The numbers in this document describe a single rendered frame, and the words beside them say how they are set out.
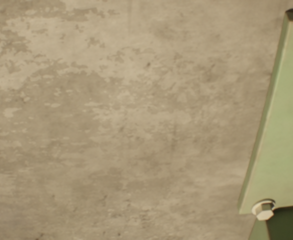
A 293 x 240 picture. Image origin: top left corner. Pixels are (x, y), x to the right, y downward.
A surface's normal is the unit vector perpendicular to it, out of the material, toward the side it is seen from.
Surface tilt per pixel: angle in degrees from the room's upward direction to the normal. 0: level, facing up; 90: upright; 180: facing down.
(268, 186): 0
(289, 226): 90
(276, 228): 90
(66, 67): 0
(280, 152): 0
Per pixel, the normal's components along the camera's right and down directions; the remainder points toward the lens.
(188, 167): 0.10, 0.73
